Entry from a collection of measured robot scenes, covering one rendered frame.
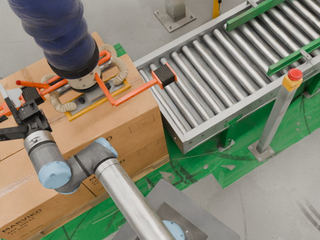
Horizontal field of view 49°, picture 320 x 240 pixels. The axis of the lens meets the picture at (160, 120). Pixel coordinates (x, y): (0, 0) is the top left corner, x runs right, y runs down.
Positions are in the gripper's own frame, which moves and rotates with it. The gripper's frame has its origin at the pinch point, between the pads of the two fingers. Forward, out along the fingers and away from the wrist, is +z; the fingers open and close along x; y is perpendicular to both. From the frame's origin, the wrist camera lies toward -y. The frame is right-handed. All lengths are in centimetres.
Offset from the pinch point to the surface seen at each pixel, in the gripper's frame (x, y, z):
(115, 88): -44, 37, 10
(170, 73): -31, 59, -5
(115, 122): -63, 30, 5
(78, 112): -44.6, 16.3, 9.3
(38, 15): 13.9, 22.3, 12.4
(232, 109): -98, 97, -10
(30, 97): -31.9, 1.6, 20.6
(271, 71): -98, 135, -1
